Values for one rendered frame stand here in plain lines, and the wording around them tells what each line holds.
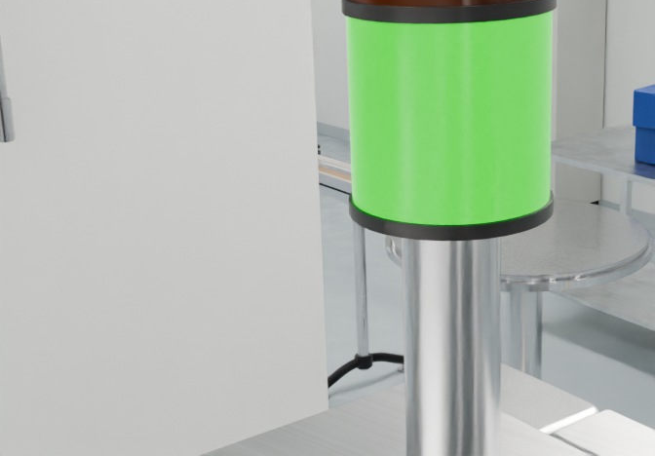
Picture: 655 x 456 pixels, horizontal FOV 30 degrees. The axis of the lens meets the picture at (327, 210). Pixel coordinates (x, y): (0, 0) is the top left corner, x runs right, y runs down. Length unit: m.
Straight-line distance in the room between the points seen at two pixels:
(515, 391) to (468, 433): 0.12
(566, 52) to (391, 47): 6.98
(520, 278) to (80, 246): 2.32
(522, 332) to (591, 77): 3.24
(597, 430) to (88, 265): 1.50
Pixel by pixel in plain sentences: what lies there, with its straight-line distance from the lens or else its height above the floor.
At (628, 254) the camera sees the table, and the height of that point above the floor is 0.93.
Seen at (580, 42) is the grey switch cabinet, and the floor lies 1.10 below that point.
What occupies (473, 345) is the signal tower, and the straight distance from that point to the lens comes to 0.31.
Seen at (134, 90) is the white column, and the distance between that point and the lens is 1.84.
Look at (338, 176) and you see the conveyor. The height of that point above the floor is 0.93.
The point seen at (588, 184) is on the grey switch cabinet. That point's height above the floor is 0.22.
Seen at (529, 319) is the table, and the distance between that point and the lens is 4.41.
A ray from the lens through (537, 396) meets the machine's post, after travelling 0.44.
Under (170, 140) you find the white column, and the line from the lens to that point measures 1.88.
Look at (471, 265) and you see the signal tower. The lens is 0.30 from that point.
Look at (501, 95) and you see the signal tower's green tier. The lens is 0.28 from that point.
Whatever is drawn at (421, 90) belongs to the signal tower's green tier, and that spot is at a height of 2.23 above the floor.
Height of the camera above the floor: 2.29
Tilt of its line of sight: 17 degrees down
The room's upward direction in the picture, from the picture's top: 2 degrees counter-clockwise
